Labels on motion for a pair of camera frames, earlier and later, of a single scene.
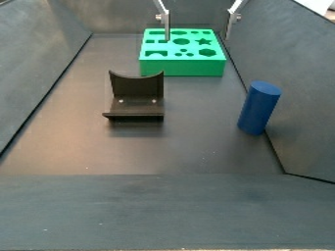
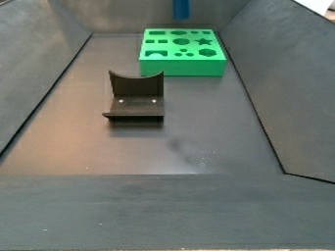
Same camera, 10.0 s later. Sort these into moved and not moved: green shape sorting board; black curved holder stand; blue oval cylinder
Moved: blue oval cylinder
Not moved: green shape sorting board; black curved holder stand
